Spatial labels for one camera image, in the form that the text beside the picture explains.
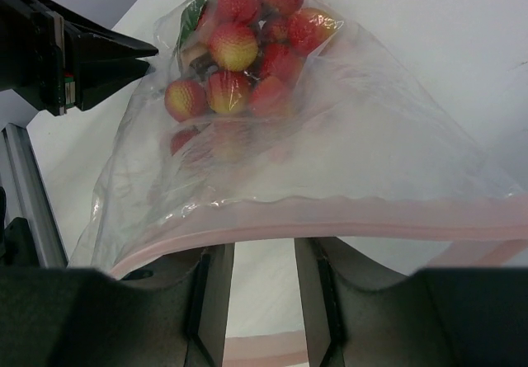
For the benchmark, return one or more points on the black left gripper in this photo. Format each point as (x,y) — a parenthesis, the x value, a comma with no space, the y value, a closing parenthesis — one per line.
(37,39)

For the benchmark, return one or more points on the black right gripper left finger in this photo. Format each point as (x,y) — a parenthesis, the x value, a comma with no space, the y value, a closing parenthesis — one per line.
(171,312)

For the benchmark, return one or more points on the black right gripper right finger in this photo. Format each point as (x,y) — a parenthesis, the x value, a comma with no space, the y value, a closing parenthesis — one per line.
(360,313)

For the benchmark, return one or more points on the red toy grape bunch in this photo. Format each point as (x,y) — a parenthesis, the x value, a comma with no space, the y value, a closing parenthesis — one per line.
(239,62)

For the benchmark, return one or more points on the clear zip top bag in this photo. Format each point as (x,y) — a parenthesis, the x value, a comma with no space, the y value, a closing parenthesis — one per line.
(408,143)

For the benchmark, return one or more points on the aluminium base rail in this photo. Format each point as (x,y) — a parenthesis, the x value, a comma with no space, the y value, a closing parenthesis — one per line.
(28,205)

